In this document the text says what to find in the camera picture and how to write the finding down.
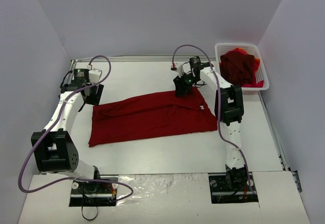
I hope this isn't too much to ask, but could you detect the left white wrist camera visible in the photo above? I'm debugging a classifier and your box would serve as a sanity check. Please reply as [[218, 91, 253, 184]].
[[88, 69, 103, 84]]

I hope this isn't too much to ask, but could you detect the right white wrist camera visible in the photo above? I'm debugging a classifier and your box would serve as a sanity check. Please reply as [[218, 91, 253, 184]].
[[171, 62, 187, 78]]

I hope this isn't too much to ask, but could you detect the orange shirt in basket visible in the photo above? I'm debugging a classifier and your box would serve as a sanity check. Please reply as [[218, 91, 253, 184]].
[[233, 47, 265, 88]]

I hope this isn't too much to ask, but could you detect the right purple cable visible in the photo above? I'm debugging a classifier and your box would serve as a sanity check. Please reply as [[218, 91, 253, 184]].
[[172, 45, 256, 197]]

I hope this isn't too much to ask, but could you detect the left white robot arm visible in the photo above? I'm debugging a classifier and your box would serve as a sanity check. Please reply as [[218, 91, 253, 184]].
[[31, 68, 104, 193]]

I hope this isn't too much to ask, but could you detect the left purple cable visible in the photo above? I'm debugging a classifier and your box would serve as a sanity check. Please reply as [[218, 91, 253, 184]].
[[19, 55, 135, 201]]

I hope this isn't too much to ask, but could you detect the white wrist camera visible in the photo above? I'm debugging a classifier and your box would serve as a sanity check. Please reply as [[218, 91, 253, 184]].
[[171, 62, 187, 78], [88, 69, 103, 84]]

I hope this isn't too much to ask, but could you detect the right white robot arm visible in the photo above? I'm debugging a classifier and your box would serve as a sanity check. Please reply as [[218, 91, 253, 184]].
[[171, 56, 248, 190]]

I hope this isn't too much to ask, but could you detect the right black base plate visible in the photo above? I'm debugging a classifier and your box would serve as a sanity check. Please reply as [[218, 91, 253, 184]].
[[208, 173, 258, 204]]

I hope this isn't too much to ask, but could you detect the purple cable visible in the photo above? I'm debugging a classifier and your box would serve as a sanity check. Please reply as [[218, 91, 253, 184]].
[[19, 55, 135, 201], [172, 45, 256, 197]]

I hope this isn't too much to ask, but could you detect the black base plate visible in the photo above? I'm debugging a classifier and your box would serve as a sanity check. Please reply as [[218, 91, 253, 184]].
[[69, 176, 118, 207], [208, 173, 258, 204]]

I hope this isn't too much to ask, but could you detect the thin black cable loop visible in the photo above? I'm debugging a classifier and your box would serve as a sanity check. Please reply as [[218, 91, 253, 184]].
[[81, 203, 99, 221]]

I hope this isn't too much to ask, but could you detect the dark red shirt in basket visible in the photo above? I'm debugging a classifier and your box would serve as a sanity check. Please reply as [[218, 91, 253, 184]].
[[219, 50, 256, 87]]

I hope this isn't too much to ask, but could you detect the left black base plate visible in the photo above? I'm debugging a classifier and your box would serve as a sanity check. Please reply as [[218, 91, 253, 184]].
[[69, 176, 118, 207]]

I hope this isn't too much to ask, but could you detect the white plastic basket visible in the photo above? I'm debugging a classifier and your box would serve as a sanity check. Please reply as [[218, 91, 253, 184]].
[[215, 43, 269, 92]]

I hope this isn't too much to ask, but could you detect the red t shirt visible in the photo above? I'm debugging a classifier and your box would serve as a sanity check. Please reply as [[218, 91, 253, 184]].
[[88, 87, 217, 147]]

